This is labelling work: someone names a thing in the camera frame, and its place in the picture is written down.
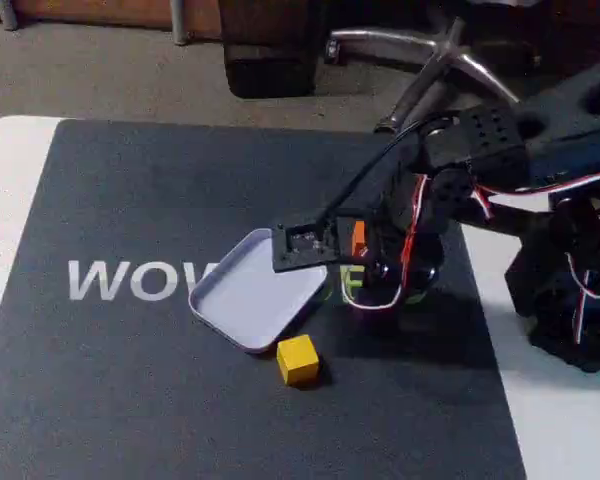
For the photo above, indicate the orange wooden block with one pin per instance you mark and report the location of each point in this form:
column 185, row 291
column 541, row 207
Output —
column 359, row 237

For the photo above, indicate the yellow wooden block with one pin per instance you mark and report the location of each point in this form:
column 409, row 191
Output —
column 297, row 360

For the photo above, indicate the lavender plastic tray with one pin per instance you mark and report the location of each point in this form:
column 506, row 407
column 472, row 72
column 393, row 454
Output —
column 250, row 310

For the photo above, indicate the chrome office chair base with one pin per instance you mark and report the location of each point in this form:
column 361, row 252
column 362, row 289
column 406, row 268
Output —
column 380, row 37

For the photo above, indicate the black rectangular bin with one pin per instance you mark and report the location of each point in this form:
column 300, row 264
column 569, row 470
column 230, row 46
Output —
column 270, row 70

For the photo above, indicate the black printed desk mat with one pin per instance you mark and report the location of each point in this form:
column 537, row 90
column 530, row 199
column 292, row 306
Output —
column 130, row 200

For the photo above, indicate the grey metal leg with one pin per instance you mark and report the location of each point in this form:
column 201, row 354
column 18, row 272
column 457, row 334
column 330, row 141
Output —
column 9, row 12
column 180, row 20

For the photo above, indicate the brown wooden furniture panel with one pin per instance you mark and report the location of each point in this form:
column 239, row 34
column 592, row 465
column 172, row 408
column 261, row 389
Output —
column 80, row 10

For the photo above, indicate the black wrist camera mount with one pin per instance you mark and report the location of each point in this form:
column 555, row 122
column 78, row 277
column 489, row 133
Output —
column 285, row 255

